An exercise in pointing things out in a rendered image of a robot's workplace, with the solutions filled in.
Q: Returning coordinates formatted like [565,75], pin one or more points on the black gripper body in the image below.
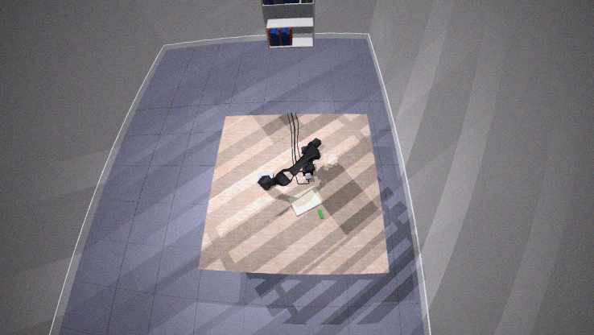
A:
[309,167]

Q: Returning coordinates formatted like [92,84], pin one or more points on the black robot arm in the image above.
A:
[310,151]

